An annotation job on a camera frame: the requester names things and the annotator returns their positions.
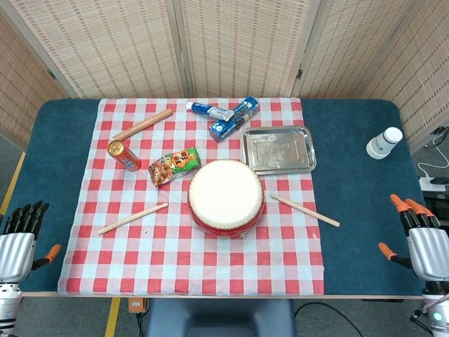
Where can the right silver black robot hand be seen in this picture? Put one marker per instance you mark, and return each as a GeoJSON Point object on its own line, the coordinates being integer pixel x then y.
{"type": "Point", "coordinates": [429, 252]}

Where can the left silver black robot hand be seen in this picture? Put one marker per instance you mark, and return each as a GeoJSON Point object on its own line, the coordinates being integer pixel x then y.
{"type": "Point", "coordinates": [15, 252]}

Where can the wooden drumstick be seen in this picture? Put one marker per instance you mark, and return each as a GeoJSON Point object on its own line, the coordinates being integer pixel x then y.
{"type": "Point", "coordinates": [305, 210]}
{"type": "Point", "coordinates": [133, 218]}

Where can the red drum with white skin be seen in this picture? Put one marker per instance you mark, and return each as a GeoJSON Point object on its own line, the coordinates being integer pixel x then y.
{"type": "Point", "coordinates": [226, 193]}

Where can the black equipment box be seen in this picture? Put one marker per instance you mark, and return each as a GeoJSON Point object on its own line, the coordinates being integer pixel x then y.
{"type": "Point", "coordinates": [438, 203]}

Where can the white power strip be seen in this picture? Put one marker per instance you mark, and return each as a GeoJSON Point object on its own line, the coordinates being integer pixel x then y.
{"type": "Point", "coordinates": [429, 183]}

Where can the white plastic bottle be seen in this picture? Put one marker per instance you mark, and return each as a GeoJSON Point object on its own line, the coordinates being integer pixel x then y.
{"type": "Point", "coordinates": [382, 144]}

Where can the small orange box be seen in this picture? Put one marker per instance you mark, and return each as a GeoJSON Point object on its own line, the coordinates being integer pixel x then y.
{"type": "Point", "coordinates": [136, 304]}

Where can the dark blue table cover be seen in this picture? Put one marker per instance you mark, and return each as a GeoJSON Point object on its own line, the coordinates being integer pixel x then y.
{"type": "Point", "coordinates": [350, 140]}

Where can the orange soda can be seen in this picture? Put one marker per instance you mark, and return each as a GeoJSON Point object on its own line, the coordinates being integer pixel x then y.
{"type": "Point", "coordinates": [124, 156]}

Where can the red white checkered tablecloth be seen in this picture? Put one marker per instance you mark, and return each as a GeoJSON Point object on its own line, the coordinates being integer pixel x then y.
{"type": "Point", "coordinates": [175, 259]}

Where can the green orange snack bag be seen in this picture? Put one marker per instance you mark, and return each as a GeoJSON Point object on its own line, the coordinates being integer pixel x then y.
{"type": "Point", "coordinates": [173, 165]}

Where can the wooden rolling pin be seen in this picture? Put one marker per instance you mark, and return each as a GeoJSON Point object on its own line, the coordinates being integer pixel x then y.
{"type": "Point", "coordinates": [142, 124]}

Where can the stainless steel tray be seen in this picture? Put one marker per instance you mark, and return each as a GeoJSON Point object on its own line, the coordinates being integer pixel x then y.
{"type": "Point", "coordinates": [277, 151]}

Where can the dark blue chair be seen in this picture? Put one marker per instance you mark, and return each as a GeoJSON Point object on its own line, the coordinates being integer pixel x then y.
{"type": "Point", "coordinates": [221, 316]}

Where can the woven folding screen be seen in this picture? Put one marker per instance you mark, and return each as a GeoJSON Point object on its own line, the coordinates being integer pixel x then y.
{"type": "Point", "coordinates": [105, 35]}

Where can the blue cling film box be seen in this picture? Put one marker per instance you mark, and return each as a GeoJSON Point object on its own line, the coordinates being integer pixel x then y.
{"type": "Point", "coordinates": [228, 126]}

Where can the blue white toothpaste tube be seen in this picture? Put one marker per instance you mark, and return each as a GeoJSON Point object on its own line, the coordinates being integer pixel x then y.
{"type": "Point", "coordinates": [207, 109]}

